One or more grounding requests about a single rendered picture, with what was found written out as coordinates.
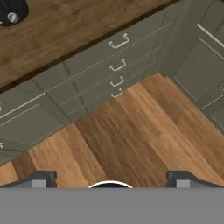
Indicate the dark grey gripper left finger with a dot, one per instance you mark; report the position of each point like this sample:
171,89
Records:
43,176

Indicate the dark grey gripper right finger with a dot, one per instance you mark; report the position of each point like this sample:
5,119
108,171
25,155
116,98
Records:
178,176

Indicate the grey-green cupboard door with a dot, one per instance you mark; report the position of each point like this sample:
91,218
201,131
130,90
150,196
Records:
201,70
29,128

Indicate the small silver knob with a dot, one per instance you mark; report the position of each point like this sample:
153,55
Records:
1,145

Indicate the black round object white rim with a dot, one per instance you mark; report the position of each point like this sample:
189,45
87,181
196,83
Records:
110,184

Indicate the grey-green cupboard drawer front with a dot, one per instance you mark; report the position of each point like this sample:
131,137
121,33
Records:
17,100
214,17

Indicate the black appliance with silver knob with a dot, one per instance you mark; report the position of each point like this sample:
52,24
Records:
11,11

